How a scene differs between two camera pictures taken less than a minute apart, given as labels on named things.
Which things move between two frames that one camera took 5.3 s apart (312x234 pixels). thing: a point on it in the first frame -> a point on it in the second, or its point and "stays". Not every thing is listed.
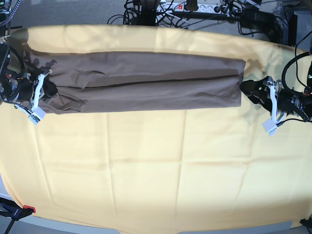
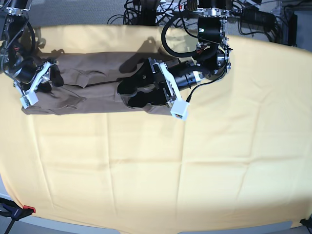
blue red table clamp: (11, 210) stays
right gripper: (285, 102) -> (185, 73)
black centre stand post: (148, 12) stays
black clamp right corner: (307, 223) stays
